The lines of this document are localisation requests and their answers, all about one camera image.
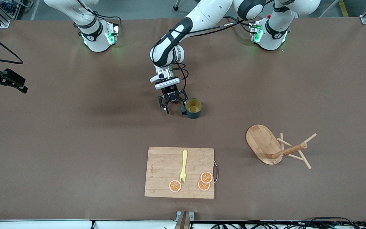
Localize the teal ribbed cup yellow inside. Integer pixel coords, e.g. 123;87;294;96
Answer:
181;98;202;119

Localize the aluminium profile bracket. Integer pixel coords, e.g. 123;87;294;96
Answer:
174;211;194;229

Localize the black cable bundle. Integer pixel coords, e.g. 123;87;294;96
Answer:
162;217;366;229

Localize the wooden cup rack with pegs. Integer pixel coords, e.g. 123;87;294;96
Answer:
246;124;317;170

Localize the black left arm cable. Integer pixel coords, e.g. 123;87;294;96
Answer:
158;17;244;96

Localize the office chair base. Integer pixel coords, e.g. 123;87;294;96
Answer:
173;0;202;11

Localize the black base cable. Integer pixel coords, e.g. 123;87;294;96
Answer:
224;16;257;34

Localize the bamboo cutting board metal handle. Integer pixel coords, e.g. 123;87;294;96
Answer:
144;146;219;199

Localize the yellow plastic fork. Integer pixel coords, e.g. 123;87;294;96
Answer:
180;150;188;184

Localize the white table edge rail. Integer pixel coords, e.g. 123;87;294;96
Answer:
0;219;366;229

